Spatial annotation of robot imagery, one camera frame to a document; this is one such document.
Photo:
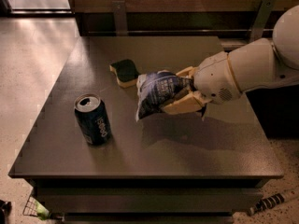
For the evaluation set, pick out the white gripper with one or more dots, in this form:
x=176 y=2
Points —
x=214 y=78

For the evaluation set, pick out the blue chip bag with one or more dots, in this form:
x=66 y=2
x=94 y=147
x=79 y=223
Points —
x=155 y=89

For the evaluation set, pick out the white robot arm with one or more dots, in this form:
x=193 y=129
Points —
x=264 y=63

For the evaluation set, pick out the dark blue pepsi can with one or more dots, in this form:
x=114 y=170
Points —
x=91 y=115

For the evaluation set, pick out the green and yellow sponge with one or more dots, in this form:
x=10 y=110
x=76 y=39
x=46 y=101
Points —
x=125 y=72

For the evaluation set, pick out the dark grey drawer cabinet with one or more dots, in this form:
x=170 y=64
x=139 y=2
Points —
x=163 y=169

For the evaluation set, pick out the black and white striped stick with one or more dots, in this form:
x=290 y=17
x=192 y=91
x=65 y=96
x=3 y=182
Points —
x=274 y=200

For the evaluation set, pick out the dark object at floor corner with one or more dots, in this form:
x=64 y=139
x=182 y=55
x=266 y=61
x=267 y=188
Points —
x=5 y=209

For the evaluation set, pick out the left metal shelf bracket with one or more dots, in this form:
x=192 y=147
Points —
x=120 y=18

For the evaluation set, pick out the metal shelf bracket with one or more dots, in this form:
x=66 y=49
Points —
x=262 y=15
x=120 y=18

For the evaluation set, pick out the right metal shelf bracket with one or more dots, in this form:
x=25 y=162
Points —
x=262 y=15

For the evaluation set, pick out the wire basket with green item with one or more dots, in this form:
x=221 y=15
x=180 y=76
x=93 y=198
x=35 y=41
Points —
x=33 y=208

